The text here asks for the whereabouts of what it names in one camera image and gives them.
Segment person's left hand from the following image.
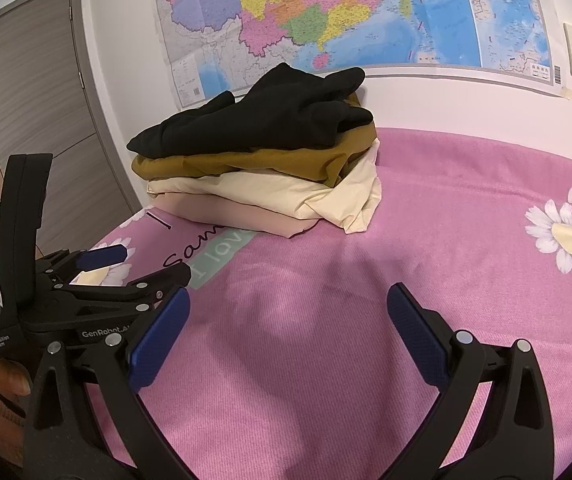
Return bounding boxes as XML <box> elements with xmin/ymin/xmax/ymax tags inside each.
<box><xmin>0</xmin><ymin>360</ymin><xmax>34</xmax><ymax>403</ymax></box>

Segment grey wooden door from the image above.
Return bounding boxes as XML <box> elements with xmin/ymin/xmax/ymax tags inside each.
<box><xmin>0</xmin><ymin>0</ymin><xmax>141</xmax><ymax>256</ymax></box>

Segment cream garment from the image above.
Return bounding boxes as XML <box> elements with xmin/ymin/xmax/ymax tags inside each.
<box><xmin>147</xmin><ymin>140</ymin><xmax>383</xmax><ymax>235</ymax></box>

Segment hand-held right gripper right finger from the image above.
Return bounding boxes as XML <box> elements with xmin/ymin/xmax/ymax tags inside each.
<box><xmin>387</xmin><ymin>282</ymin><xmax>554</xmax><ymax>480</ymax></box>

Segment black garment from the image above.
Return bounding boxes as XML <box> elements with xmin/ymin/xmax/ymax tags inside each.
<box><xmin>126</xmin><ymin>64</ymin><xmax>374</xmax><ymax>158</ymax></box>

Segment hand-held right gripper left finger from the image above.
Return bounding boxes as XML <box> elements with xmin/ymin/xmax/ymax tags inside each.
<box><xmin>23</xmin><ymin>285</ymin><xmax>191</xmax><ymax>480</ymax></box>

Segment colourful wall map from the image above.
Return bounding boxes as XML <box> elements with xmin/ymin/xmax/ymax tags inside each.
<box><xmin>150</xmin><ymin>0</ymin><xmax>564</xmax><ymax>111</ymax></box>

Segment mustard brown garment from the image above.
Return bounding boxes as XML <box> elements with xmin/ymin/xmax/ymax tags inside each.
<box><xmin>132</xmin><ymin>92</ymin><xmax>377</xmax><ymax>186</ymax></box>

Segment peach garment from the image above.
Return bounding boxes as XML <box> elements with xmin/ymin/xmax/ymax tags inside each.
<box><xmin>158</xmin><ymin>192</ymin><xmax>317</xmax><ymax>238</ymax></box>

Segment pink daisy print bed sheet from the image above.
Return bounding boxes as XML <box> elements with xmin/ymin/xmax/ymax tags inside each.
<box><xmin>83</xmin><ymin>127</ymin><xmax>572</xmax><ymax>480</ymax></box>

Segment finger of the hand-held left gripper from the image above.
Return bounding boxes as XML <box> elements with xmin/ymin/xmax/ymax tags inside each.
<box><xmin>53</xmin><ymin>262</ymin><xmax>193</xmax><ymax>321</ymax></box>
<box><xmin>40</xmin><ymin>244</ymin><xmax>129</xmax><ymax>286</ymax></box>

